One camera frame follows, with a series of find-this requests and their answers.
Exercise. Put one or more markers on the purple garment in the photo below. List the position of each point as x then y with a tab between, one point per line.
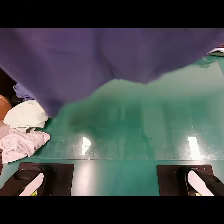
83	56

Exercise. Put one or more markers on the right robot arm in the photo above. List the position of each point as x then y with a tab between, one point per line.
196	181

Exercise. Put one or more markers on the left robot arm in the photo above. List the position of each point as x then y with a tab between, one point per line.
30	181

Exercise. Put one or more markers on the white garment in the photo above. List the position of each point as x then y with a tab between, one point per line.
26	114

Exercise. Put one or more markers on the blue garment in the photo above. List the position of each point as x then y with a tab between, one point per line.
22	91

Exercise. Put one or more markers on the pale pink garment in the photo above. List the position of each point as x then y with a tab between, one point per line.
18	143

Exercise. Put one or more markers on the orange garment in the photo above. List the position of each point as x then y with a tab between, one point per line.
4	106

